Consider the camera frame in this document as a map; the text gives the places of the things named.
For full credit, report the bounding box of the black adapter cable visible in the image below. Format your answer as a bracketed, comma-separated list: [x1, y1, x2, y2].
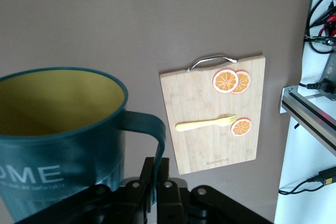
[278, 166, 336, 196]

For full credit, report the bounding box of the grey power supply box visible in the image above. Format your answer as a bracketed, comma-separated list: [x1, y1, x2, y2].
[324, 50, 336, 83]

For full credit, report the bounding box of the yellow plastic fork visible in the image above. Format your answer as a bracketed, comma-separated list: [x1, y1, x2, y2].
[175, 114, 238, 132]

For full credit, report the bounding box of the teal cup yellow inside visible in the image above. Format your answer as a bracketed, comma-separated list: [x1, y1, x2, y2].
[0, 67, 167, 222]

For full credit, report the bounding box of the orange fruit slice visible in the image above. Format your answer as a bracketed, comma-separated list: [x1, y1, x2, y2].
[230, 117, 253, 138]
[212, 68, 239, 94]
[232, 70, 251, 95]

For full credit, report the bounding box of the red cable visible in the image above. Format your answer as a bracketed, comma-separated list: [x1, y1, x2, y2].
[319, 14, 336, 38]

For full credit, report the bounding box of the black cable tangle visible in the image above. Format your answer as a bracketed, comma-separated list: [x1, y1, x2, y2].
[303, 0, 336, 54]

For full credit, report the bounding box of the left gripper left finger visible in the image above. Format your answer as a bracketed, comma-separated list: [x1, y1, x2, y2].
[15, 157, 155, 224]

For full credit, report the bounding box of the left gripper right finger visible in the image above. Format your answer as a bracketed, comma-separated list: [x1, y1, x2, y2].
[156, 157, 274, 224]

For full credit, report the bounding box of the aluminium camera post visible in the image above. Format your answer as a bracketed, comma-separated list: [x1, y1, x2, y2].
[278, 85, 336, 158]

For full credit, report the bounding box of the black power plug cable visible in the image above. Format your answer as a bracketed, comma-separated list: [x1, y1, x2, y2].
[299, 77, 336, 95]

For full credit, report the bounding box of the bamboo cutting board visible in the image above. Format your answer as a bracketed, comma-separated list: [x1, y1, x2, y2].
[159, 55, 266, 175]

